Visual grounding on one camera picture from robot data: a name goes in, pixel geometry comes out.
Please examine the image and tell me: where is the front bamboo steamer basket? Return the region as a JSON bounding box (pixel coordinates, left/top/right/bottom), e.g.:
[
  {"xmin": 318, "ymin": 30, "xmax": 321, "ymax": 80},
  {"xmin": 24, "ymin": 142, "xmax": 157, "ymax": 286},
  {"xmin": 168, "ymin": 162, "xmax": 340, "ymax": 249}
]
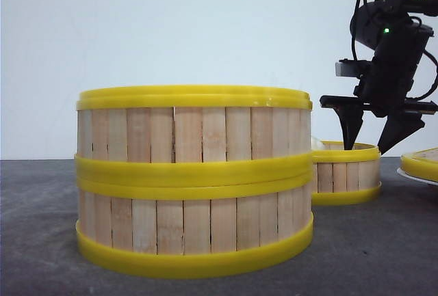
[{"xmin": 75, "ymin": 154, "xmax": 313, "ymax": 278}]

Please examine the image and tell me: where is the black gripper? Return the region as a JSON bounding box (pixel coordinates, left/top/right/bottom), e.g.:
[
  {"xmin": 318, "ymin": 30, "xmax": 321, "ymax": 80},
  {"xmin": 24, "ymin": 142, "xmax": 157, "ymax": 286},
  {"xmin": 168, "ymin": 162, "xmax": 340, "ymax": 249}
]
[{"xmin": 320, "ymin": 25, "xmax": 437, "ymax": 154}]

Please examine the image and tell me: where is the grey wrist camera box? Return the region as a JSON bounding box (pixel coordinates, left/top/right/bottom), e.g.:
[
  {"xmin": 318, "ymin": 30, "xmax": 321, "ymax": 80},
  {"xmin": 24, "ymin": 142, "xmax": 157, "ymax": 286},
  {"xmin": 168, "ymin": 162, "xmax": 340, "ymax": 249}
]
[{"xmin": 335, "ymin": 59, "xmax": 372, "ymax": 79}]

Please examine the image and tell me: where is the white bun in right basket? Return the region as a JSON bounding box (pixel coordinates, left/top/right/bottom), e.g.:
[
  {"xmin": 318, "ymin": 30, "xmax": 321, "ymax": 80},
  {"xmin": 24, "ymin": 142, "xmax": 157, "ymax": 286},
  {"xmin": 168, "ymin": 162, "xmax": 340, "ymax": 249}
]
[{"xmin": 311, "ymin": 136, "xmax": 326, "ymax": 150}]

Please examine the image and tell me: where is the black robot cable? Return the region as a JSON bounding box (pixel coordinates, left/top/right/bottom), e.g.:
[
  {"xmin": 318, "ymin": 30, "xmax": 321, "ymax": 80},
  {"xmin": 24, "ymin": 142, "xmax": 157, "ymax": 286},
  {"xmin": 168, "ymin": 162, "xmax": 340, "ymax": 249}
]
[{"xmin": 409, "ymin": 12, "xmax": 438, "ymax": 102}]

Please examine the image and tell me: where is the yellow rimmed steamer lid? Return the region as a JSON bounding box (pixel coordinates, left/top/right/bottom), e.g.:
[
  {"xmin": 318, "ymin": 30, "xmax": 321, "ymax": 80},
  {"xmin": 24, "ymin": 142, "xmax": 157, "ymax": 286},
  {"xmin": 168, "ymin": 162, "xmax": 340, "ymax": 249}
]
[{"xmin": 400, "ymin": 148, "xmax": 438, "ymax": 183}]

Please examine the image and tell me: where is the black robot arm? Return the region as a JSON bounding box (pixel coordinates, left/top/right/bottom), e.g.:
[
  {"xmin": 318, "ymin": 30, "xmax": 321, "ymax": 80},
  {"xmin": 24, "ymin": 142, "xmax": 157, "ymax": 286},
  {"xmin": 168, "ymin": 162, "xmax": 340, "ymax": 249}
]
[{"xmin": 320, "ymin": 0, "xmax": 437, "ymax": 153}]

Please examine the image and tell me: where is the white plate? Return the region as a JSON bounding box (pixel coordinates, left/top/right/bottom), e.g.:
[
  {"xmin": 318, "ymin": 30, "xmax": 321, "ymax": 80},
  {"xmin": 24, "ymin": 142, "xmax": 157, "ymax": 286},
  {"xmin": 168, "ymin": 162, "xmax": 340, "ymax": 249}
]
[{"xmin": 396, "ymin": 167, "xmax": 438, "ymax": 189}]

